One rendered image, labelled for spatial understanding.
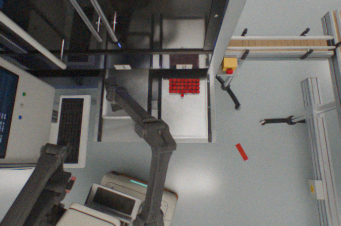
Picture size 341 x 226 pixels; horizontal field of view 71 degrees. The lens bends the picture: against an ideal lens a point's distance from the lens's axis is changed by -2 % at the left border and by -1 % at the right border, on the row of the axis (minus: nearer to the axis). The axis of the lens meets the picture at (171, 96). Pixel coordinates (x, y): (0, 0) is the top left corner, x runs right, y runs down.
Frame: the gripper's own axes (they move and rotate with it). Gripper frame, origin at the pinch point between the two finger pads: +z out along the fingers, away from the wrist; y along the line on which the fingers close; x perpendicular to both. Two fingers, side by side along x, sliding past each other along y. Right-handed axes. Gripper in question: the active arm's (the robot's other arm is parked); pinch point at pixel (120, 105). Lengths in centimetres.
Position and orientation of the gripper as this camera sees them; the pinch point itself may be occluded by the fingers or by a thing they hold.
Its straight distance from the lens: 142.4
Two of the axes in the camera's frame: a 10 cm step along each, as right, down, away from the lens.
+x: -9.7, 2.4, -0.4
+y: -2.4, -9.3, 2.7
